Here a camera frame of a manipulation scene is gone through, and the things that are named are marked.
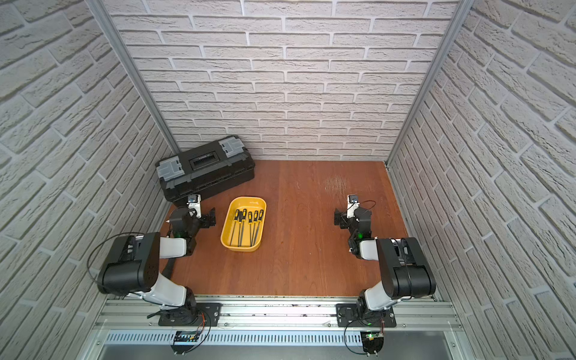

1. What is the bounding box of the black yellow file tool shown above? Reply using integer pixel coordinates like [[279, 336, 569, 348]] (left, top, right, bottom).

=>
[[247, 211, 254, 247], [229, 209, 241, 246], [238, 208, 248, 248], [250, 211, 260, 246], [253, 209, 265, 243]]

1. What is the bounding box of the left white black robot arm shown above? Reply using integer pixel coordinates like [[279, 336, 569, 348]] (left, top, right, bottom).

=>
[[95, 208, 216, 325]]

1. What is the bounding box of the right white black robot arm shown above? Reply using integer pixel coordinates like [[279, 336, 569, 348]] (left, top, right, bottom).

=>
[[334, 203, 437, 321]]

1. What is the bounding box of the yellow plastic storage tray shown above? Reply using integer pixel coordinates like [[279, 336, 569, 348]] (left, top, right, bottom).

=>
[[220, 196, 267, 253]]

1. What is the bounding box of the black plastic toolbox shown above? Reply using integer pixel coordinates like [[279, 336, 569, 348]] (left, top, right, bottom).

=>
[[156, 135, 256, 206]]

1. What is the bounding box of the left controller board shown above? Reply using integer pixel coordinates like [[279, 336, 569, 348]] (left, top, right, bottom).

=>
[[171, 331, 203, 355]]

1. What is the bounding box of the controller board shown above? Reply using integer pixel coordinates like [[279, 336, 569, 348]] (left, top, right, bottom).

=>
[[171, 331, 203, 355], [360, 331, 384, 356]]

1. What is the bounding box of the right controller board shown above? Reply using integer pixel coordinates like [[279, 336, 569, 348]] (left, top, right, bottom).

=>
[[360, 331, 384, 356]]

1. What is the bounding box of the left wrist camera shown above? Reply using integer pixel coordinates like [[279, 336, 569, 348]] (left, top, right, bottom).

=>
[[187, 194, 202, 218]]

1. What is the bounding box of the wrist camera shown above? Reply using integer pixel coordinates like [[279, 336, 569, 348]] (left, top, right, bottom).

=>
[[346, 194, 359, 218], [187, 194, 202, 218]]

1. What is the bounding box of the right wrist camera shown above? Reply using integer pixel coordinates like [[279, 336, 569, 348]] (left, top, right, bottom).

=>
[[346, 194, 359, 218]]

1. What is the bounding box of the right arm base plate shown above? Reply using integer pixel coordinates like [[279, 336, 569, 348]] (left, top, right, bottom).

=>
[[335, 303, 397, 329]]

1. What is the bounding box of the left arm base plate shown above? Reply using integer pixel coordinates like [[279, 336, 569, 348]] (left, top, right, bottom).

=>
[[158, 302, 222, 326]]

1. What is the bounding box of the aluminium mounting rail frame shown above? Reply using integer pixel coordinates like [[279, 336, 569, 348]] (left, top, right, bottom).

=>
[[79, 295, 473, 359]]

